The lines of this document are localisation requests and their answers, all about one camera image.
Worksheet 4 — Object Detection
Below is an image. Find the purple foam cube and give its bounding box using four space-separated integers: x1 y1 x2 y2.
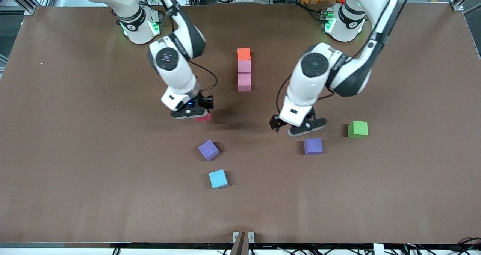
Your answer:
303 138 324 156
198 139 220 161

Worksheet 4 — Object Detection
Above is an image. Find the green foam cube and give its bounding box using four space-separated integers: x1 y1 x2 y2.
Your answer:
348 121 369 139

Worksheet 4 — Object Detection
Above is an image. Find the light blue foam cube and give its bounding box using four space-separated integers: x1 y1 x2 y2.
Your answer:
209 169 229 190

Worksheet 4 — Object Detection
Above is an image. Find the brown wooden strip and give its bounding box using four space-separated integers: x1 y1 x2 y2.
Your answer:
230 231 250 255

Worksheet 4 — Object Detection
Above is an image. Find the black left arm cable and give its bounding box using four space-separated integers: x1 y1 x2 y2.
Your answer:
276 0 416 116

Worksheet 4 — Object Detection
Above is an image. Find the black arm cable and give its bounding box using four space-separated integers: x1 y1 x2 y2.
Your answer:
276 0 416 116
188 60 219 94

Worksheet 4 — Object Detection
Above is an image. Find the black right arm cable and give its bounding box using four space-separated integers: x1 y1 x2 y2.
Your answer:
188 60 219 94

